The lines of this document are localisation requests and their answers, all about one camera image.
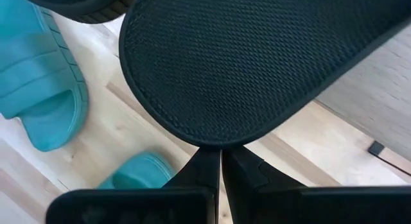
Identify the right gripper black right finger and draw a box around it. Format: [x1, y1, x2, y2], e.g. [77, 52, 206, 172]
[221, 146, 411, 224]

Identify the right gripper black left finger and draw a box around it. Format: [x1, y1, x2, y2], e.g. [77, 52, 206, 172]
[46, 148, 222, 224]

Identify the green slide sandal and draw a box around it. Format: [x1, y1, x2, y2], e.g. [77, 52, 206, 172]
[97, 151, 177, 190]
[0, 0, 90, 153]

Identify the black slide sandal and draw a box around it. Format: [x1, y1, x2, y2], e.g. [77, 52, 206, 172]
[17, 0, 137, 25]
[118, 0, 411, 150]

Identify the wooden shelf with black frame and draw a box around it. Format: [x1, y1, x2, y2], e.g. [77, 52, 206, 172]
[314, 23, 411, 177]

